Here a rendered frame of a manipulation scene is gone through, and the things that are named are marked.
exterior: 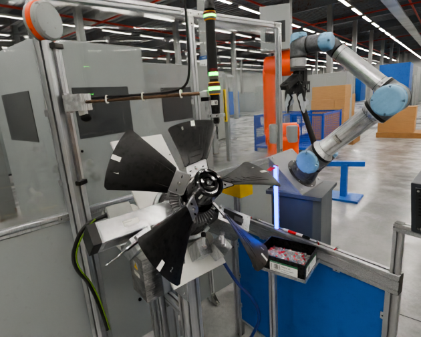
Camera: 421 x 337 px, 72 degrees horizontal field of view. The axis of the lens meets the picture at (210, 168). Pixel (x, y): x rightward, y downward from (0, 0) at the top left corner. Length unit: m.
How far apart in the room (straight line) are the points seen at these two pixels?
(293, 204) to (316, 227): 0.16
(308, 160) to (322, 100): 7.60
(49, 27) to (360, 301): 1.71
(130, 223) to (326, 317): 1.00
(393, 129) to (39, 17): 9.53
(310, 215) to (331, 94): 7.47
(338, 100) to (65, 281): 8.11
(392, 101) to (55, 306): 1.84
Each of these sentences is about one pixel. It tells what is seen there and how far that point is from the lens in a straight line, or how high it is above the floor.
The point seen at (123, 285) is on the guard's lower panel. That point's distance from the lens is 1.96.
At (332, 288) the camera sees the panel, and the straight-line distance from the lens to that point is 1.49.
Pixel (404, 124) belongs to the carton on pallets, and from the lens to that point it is 10.09.
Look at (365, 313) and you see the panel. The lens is 1.47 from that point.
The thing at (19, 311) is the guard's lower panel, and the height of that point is 0.58.
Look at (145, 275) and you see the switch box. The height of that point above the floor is 0.76.
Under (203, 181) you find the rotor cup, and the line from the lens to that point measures 1.07.
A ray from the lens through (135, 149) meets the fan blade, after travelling 1.07.
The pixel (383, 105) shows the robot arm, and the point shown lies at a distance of 1.33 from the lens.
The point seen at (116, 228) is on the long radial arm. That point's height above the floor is 1.11.
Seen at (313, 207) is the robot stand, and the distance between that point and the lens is 1.61.
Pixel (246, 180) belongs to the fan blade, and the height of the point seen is 1.18.
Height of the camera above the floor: 1.53
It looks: 14 degrees down
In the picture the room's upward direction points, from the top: 4 degrees counter-clockwise
